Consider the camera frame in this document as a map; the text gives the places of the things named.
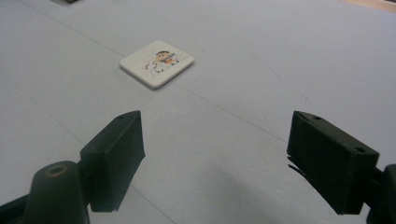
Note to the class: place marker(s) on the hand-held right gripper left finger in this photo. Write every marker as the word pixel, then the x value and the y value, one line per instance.
pixel 115 161

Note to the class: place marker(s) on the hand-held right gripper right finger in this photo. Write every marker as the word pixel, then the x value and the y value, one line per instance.
pixel 333 161

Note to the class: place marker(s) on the white square cartoon coaster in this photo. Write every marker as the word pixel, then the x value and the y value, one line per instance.
pixel 156 63

